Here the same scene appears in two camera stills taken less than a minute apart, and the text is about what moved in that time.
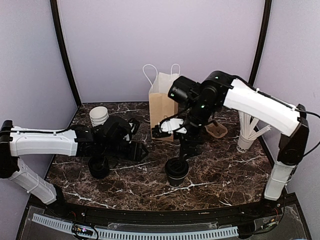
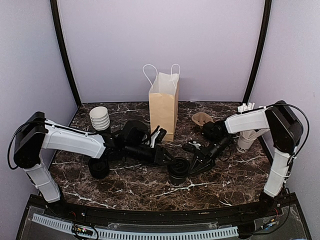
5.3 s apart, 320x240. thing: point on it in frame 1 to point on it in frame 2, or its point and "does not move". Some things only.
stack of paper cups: x=98 y=115 does not move
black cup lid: x=176 y=168 does not move
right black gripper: x=184 y=139 to x=203 y=158
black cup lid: x=99 y=166 does not move
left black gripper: x=135 y=154 to x=159 y=156
